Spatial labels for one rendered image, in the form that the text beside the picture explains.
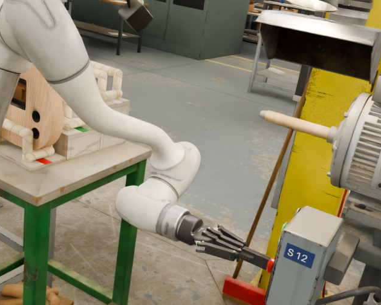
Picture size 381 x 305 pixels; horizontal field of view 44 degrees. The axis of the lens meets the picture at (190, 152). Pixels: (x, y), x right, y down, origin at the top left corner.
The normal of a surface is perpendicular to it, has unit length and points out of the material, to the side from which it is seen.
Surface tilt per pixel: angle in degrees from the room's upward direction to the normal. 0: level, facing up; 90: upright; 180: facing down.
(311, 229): 0
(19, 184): 0
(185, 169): 74
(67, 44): 82
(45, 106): 90
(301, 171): 90
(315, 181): 90
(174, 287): 0
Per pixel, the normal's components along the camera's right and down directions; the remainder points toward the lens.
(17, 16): -0.24, 0.44
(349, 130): -0.38, -0.18
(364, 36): -0.18, -0.58
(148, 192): -0.05, -0.71
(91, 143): 0.82, 0.32
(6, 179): 0.15, -0.92
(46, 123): -0.54, 0.22
